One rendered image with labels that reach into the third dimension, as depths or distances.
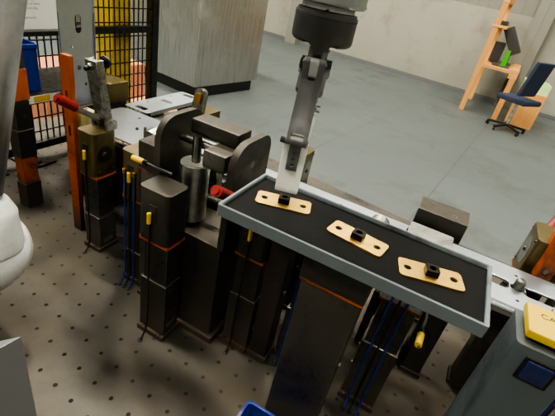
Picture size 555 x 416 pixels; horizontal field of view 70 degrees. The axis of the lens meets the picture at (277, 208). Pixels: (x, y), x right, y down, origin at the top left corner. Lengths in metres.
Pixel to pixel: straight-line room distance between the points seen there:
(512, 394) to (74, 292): 0.92
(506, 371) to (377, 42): 9.52
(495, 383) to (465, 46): 9.02
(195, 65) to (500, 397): 4.54
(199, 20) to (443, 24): 6.00
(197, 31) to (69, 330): 4.08
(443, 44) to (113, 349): 9.08
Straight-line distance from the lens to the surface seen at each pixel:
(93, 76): 1.04
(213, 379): 0.93
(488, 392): 0.63
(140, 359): 0.96
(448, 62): 9.53
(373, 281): 0.51
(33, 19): 1.61
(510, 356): 0.58
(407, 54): 9.73
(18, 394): 0.79
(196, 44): 4.81
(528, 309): 0.60
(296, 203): 0.61
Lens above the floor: 1.46
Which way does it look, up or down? 30 degrees down
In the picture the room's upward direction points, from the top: 12 degrees clockwise
